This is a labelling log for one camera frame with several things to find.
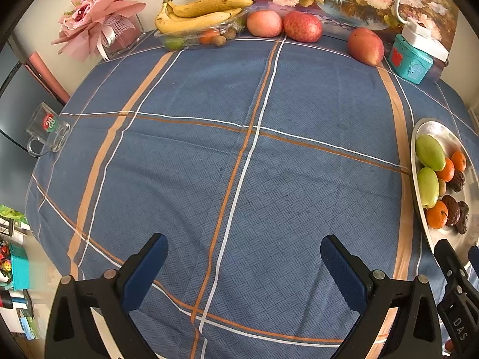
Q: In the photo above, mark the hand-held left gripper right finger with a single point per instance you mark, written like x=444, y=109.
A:
x=344, y=269

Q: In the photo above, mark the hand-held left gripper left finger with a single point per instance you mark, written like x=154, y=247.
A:
x=144, y=269

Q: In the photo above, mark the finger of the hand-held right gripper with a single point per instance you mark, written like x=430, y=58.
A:
x=474, y=257
x=449, y=260

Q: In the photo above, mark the round steel plate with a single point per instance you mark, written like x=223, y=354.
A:
x=471, y=232

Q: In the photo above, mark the small orange tangerine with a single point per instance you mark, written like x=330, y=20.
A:
x=207, y=36
x=446, y=170
x=458, y=160
x=437, y=214

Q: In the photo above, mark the green mango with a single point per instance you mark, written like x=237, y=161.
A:
x=429, y=152
x=173, y=43
x=427, y=187

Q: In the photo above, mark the teal plastic basket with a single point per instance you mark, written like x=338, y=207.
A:
x=17, y=265

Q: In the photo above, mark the blue plaid tablecloth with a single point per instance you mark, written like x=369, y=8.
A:
x=239, y=164

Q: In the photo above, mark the green packet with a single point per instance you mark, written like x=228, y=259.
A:
x=9, y=213

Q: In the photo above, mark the clear glass mug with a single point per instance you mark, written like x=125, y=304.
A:
x=46, y=127

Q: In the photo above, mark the teal tin box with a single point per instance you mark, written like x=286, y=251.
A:
x=409, y=60

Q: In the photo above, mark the white desk lamp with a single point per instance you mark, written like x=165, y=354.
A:
x=426, y=43

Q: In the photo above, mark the red mango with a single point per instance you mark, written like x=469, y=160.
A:
x=366, y=46

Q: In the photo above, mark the brown longan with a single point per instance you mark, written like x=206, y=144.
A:
x=219, y=40
x=229, y=34

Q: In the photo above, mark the red apple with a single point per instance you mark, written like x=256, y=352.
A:
x=303, y=26
x=264, y=23

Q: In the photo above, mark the clear plastic tray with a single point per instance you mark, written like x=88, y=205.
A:
x=224, y=31

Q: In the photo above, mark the pink flower bouquet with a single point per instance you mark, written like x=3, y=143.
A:
x=93, y=18

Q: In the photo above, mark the bunch of yellow bananas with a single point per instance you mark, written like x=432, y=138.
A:
x=202, y=17

